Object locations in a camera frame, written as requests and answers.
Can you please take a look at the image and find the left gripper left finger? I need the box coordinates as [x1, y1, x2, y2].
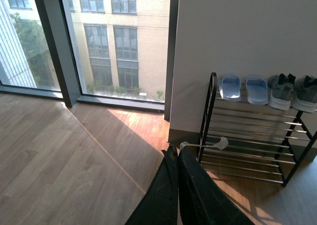
[126, 145, 178, 225]

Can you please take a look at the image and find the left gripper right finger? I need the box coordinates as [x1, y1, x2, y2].
[178, 147, 253, 225]

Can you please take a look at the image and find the grey knit sneaker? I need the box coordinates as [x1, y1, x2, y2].
[267, 73, 296, 111]
[291, 75, 317, 113]

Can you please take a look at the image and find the black metal shoe rack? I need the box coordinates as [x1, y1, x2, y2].
[198, 73, 317, 186]

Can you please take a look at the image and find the frayed tape strip on finger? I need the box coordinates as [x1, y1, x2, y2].
[180, 137, 229, 150]

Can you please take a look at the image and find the dark framed floor window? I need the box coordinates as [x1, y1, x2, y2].
[0, 0, 177, 112]

